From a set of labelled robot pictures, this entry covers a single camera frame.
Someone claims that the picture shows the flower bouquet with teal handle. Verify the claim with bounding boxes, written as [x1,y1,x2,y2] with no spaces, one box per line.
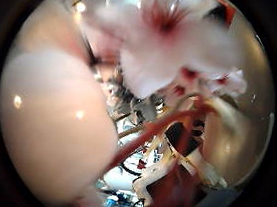
[59,0,259,207]

